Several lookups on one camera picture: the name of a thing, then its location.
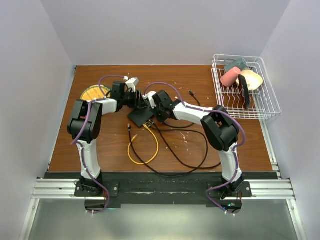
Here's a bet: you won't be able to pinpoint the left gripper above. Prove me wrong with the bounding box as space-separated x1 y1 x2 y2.
122 90 149 111

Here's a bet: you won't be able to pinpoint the black cable teal plugs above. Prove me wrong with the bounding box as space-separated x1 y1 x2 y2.
148 120 221 171

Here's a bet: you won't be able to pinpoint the black network switch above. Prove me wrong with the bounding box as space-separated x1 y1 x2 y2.
127 107 154 128

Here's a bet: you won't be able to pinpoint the long black ethernet cable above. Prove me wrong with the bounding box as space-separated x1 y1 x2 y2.
126 122 210 175

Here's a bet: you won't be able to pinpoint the yellow ethernet cable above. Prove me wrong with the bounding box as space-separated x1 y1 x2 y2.
127 124 160 166

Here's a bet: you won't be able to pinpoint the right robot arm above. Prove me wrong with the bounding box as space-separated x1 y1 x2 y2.
143 90 244 197

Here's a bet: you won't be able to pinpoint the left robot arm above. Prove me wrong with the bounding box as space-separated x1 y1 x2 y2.
67 77 144 196

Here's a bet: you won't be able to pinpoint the yellow woven plate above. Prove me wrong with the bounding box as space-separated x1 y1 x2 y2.
80 84 111 102

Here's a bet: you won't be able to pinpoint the pink cup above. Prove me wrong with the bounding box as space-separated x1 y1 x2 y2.
220 67 242 88

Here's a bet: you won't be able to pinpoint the grey-green mug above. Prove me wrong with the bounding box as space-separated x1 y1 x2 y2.
224 58 248 73

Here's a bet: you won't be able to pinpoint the dark brown plate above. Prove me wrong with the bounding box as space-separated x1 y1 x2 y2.
238 74 251 110

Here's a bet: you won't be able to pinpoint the cream bowl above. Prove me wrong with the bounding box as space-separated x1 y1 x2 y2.
241 69 264 91

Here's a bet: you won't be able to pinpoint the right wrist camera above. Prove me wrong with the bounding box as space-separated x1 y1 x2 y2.
142 91 157 109

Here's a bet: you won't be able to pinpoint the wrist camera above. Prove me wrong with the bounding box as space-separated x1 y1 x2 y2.
124 77 139 93
142 91 157 109

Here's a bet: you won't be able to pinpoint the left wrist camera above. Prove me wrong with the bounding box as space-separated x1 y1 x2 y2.
124 77 139 93

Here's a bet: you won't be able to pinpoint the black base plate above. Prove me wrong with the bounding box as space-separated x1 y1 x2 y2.
74 172 252 210

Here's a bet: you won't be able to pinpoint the white wire dish rack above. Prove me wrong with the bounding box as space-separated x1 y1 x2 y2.
211 54 281 120

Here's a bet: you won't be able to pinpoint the aluminium frame rail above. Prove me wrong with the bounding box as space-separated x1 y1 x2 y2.
19 162 307 240

